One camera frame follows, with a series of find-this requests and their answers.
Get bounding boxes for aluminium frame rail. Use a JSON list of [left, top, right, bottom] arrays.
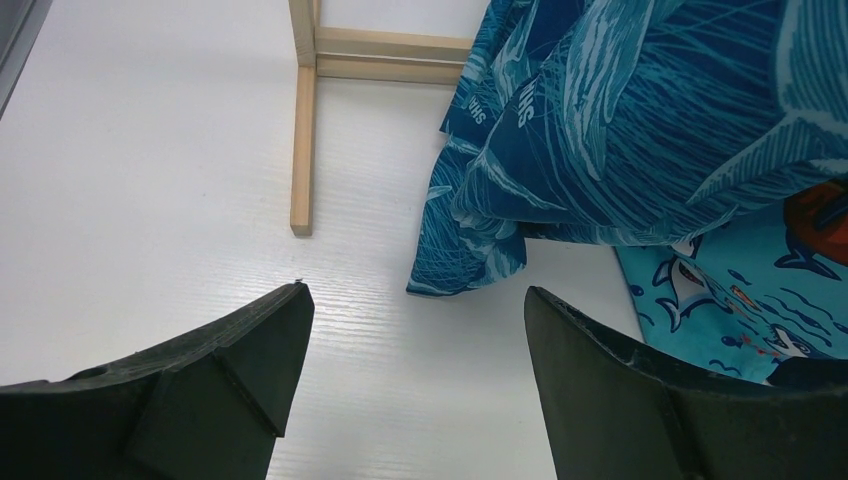
[[1, 0, 53, 115]]

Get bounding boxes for teal shark print shorts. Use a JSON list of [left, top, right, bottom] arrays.
[[407, 1, 847, 297]]

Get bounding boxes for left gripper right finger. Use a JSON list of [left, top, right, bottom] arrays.
[[524, 287, 847, 479]]

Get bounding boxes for light blue shark shorts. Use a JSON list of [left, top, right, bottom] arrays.
[[616, 180, 847, 383]]

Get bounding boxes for navy blue shorts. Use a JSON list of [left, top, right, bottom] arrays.
[[767, 357, 847, 391]]

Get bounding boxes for wooden clothes rack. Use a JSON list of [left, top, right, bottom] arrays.
[[289, 0, 472, 238]]

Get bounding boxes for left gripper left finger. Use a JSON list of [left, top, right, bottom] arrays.
[[1, 282, 314, 479]]

